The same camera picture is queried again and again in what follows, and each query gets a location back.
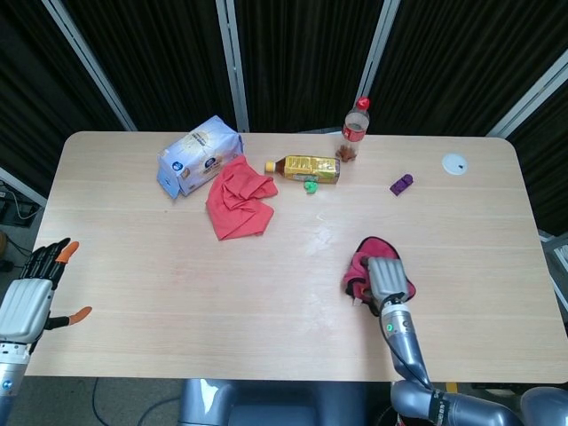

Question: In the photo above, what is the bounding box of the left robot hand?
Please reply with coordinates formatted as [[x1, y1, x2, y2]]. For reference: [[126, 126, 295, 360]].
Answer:
[[0, 237, 93, 346]]

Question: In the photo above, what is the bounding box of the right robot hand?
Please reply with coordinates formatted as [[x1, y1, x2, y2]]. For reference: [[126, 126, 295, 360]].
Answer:
[[359, 255, 411, 312]]

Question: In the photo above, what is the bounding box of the pink cloth with black trim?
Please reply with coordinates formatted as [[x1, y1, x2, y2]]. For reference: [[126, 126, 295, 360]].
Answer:
[[342, 236, 418, 317]]

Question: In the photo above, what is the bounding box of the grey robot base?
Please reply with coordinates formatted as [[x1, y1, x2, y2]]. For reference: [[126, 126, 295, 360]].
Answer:
[[177, 378, 369, 426]]

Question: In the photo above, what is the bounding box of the red-orange cloth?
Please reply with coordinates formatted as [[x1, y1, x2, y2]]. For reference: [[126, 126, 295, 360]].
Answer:
[[205, 154, 280, 242]]

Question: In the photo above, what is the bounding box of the purple toy block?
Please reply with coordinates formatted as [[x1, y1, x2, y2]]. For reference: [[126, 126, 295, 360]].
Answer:
[[390, 174, 414, 196]]

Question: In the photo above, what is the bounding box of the white round lid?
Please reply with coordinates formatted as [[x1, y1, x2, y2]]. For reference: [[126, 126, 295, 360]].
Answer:
[[441, 152, 469, 177]]

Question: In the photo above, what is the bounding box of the black bin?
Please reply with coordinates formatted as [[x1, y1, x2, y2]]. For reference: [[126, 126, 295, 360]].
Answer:
[[377, 404, 406, 426]]

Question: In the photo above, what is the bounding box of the yellow label tea bottle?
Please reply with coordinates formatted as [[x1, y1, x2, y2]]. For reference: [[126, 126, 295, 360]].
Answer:
[[264, 154, 342, 186]]

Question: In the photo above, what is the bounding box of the red cap cola bottle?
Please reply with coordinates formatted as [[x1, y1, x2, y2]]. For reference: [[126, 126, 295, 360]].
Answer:
[[340, 95, 371, 163]]

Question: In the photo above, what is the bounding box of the blue white tissue pack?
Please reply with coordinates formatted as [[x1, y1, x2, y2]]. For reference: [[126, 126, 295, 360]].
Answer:
[[155, 114, 245, 202]]

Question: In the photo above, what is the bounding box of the white partition frame post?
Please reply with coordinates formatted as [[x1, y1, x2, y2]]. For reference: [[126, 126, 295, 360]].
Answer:
[[486, 49, 568, 138], [42, 0, 138, 132], [357, 0, 402, 107], [216, 0, 250, 133]]

